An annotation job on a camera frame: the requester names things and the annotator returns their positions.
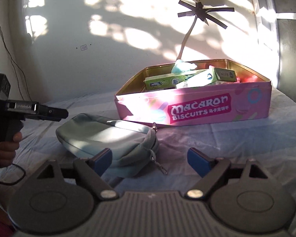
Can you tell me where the teal pencil case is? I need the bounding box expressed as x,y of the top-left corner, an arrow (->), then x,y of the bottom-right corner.
55,113 -> 168,178

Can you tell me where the green toothpaste box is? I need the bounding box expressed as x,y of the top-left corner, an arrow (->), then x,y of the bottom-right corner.
144,70 -> 205,91
176,65 -> 237,89

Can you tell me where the pink macaron biscuit tin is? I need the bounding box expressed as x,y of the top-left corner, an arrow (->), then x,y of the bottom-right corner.
115,59 -> 272,126

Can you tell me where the black tape cross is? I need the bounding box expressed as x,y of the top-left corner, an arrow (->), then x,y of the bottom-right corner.
177,0 -> 235,29

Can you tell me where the person left hand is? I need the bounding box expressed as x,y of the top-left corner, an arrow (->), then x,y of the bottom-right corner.
0,132 -> 22,168

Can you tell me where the green toothpaste box front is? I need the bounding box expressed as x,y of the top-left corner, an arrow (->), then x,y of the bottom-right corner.
144,70 -> 205,91

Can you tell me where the thin black wall cable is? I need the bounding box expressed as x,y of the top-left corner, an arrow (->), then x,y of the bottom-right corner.
0,0 -> 31,102

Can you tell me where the wall socket plate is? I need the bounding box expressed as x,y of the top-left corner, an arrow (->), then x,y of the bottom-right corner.
80,44 -> 88,51

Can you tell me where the teal plush toy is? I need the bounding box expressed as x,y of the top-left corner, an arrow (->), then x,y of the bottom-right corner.
171,59 -> 197,74

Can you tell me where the pink zipper pouch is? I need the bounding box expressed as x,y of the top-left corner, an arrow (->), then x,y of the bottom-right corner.
236,73 -> 261,83

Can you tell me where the white power cable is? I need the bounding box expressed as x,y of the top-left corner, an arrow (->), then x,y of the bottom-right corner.
176,15 -> 198,62

